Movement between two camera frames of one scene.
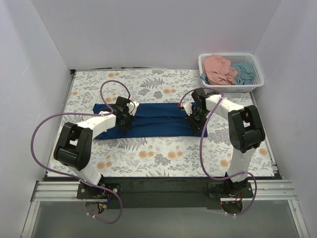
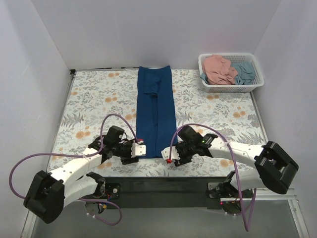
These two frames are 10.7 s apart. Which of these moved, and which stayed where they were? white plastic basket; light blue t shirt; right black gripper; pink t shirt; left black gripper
Moved: left black gripper; right black gripper
Stayed: white plastic basket; pink t shirt; light blue t shirt
